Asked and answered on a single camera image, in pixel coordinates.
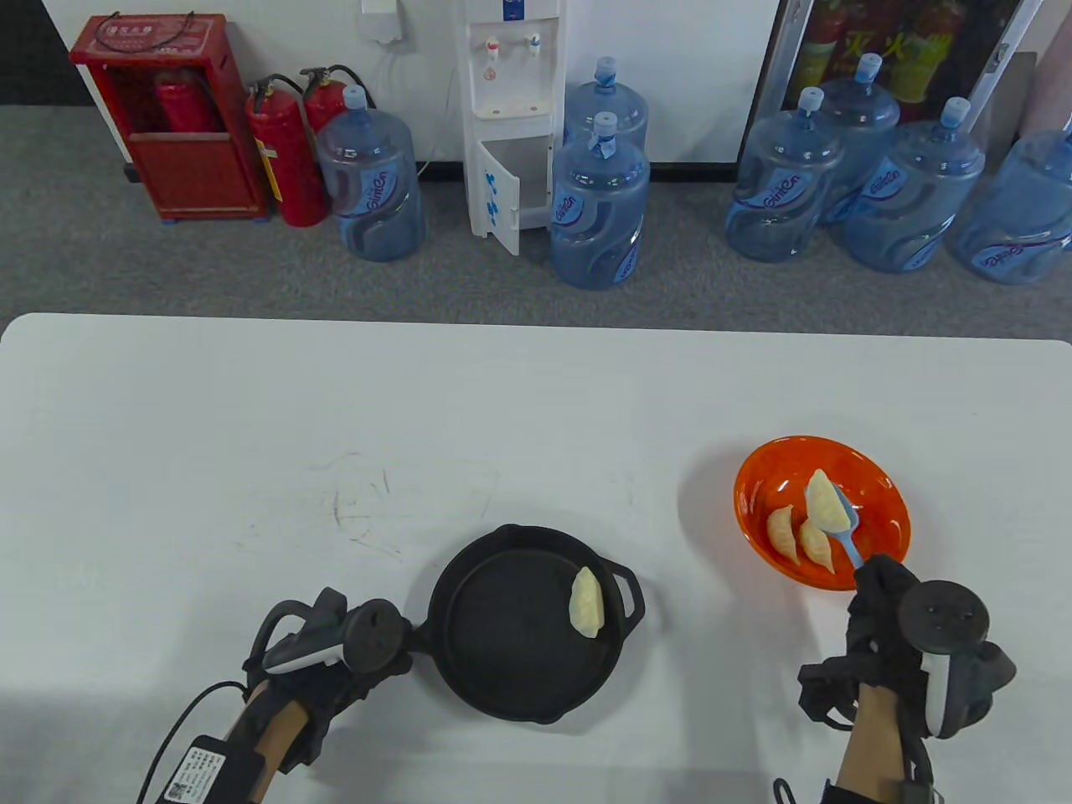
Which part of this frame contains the person's right hand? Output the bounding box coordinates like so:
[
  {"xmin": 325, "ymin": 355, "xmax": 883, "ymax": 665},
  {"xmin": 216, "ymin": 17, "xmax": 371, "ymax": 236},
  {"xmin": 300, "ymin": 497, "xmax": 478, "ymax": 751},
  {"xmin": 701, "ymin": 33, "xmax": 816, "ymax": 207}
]
[{"xmin": 797, "ymin": 554, "xmax": 929, "ymax": 738}]

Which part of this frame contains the white wall adapter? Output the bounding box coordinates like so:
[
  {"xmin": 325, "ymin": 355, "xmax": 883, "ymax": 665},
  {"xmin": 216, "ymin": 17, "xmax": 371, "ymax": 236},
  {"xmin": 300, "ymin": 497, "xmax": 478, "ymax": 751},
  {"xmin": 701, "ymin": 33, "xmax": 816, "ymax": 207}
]
[{"xmin": 360, "ymin": 0, "xmax": 405, "ymax": 44}]

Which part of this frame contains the black labelled wrist box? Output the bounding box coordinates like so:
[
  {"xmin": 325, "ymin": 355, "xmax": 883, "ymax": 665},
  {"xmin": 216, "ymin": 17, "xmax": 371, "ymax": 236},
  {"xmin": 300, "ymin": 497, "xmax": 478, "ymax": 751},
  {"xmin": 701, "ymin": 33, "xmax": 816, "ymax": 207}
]
[
  {"xmin": 819, "ymin": 777, "xmax": 946, "ymax": 804},
  {"xmin": 163, "ymin": 735, "xmax": 265, "ymax": 804}
]

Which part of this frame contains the white power cable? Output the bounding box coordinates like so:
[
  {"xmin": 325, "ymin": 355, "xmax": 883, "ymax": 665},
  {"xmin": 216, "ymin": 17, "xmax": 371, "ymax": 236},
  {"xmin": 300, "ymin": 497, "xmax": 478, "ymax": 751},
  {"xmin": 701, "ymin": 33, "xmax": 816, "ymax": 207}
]
[{"xmin": 379, "ymin": 40, "xmax": 460, "ymax": 178}]

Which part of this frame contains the orange plastic bowl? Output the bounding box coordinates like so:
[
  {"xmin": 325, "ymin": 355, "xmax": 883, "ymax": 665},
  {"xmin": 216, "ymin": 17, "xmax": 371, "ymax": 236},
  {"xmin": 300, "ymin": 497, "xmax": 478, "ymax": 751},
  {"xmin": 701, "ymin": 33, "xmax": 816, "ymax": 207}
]
[{"xmin": 734, "ymin": 435, "xmax": 911, "ymax": 594}]

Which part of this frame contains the red fire extinguisher cabinet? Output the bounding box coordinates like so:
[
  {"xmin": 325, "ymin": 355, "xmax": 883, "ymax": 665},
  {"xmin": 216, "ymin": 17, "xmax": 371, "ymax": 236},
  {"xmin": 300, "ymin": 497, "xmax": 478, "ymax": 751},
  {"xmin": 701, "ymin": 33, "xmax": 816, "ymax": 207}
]
[{"xmin": 69, "ymin": 13, "xmax": 271, "ymax": 223}]

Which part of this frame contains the black round tracker controller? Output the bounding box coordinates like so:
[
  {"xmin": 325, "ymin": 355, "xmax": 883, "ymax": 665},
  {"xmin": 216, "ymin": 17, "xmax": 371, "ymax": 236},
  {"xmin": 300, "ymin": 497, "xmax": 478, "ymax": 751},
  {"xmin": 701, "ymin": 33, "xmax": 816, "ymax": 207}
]
[
  {"xmin": 245, "ymin": 586, "xmax": 407, "ymax": 675},
  {"xmin": 898, "ymin": 580, "xmax": 1018, "ymax": 740}
]

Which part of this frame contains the light blue dessert shovel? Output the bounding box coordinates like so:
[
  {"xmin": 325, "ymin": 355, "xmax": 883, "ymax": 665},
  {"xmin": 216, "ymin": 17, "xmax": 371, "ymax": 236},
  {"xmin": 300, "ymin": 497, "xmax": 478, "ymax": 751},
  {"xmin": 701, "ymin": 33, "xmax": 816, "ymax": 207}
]
[{"xmin": 825, "ymin": 494, "xmax": 872, "ymax": 591}]

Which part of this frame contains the pale yellow dumpling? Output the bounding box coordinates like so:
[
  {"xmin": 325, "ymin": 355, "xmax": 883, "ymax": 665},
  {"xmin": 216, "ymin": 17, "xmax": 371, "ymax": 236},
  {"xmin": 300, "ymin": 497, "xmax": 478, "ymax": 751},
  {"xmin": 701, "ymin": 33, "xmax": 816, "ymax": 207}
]
[
  {"xmin": 798, "ymin": 519, "xmax": 837, "ymax": 575},
  {"xmin": 569, "ymin": 567, "xmax": 606, "ymax": 639},
  {"xmin": 806, "ymin": 469, "xmax": 851, "ymax": 534},
  {"xmin": 766, "ymin": 505, "xmax": 801, "ymax": 560}
]

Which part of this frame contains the person's left hand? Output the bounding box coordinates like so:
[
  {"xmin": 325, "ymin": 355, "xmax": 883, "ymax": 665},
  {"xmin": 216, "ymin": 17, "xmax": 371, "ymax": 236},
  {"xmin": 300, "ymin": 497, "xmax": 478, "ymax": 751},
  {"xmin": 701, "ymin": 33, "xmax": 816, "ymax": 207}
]
[{"xmin": 251, "ymin": 624, "xmax": 415, "ymax": 776}]

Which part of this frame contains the person's right forearm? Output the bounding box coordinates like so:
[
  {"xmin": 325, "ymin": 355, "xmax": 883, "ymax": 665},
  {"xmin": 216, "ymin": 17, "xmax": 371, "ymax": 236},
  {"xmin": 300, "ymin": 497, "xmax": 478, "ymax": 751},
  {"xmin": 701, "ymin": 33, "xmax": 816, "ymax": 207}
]
[{"xmin": 825, "ymin": 683, "xmax": 922, "ymax": 804}]

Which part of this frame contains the red fire extinguisher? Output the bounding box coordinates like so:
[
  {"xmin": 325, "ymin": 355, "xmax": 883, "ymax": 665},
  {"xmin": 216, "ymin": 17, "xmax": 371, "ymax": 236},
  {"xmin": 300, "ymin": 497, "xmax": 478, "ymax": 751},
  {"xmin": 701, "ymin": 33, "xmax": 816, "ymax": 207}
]
[
  {"xmin": 153, "ymin": 69, "xmax": 220, "ymax": 133},
  {"xmin": 245, "ymin": 74, "xmax": 327, "ymax": 228},
  {"xmin": 300, "ymin": 65, "xmax": 376, "ymax": 139}
]

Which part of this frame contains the blue water jug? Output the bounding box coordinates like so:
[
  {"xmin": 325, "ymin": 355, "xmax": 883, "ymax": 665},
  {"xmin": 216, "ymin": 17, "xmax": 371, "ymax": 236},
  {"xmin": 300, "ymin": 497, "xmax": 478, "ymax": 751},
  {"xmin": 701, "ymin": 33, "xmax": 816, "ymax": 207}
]
[
  {"xmin": 946, "ymin": 130, "xmax": 1072, "ymax": 286},
  {"xmin": 316, "ymin": 85, "xmax": 425, "ymax": 262},
  {"xmin": 844, "ymin": 96, "xmax": 987, "ymax": 274},
  {"xmin": 563, "ymin": 57, "xmax": 650, "ymax": 150},
  {"xmin": 817, "ymin": 53, "xmax": 902, "ymax": 225},
  {"xmin": 549, "ymin": 111, "xmax": 652, "ymax": 291},
  {"xmin": 724, "ymin": 86, "xmax": 847, "ymax": 263}
]

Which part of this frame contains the white water dispenser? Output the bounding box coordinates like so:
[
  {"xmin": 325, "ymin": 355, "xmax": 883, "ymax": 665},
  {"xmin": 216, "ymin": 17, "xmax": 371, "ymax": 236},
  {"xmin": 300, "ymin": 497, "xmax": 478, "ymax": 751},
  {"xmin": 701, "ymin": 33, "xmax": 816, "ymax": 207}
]
[{"xmin": 463, "ymin": 0, "xmax": 569, "ymax": 257}]

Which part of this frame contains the black frying pan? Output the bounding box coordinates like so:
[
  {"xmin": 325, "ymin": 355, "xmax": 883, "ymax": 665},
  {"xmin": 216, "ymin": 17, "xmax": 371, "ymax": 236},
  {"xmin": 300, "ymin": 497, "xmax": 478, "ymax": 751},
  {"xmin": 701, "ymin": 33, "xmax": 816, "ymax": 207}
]
[{"xmin": 408, "ymin": 525, "xmax": 646, "ymax": 725}]

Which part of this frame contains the glass fire hydrant cabinet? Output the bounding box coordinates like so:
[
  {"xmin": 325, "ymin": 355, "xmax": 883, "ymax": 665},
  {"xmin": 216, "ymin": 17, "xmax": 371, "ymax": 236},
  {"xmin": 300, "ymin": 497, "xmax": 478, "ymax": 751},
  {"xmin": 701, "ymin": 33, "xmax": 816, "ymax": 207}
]
[{"xmin": 737, "ymin": 0, "xmax": 1044, "ymax": 164}]

